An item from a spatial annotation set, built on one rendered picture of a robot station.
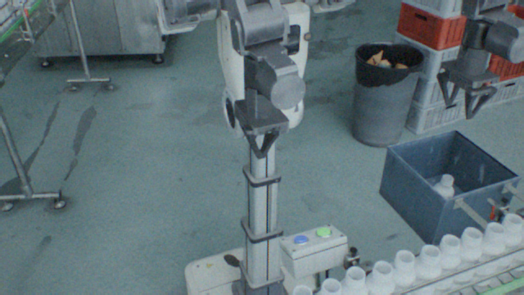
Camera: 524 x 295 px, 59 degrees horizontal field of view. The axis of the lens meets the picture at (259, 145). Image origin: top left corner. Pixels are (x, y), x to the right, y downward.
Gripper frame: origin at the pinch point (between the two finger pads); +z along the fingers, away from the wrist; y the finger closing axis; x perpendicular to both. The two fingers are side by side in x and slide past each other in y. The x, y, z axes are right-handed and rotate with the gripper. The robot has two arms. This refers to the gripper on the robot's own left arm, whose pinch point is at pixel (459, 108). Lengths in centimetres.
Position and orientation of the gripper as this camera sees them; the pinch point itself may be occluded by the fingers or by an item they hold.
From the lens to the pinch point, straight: 107.8
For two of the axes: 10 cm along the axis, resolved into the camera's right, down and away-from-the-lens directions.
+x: -9.3, 2.2, -3.0
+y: -3.7, -5.2, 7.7
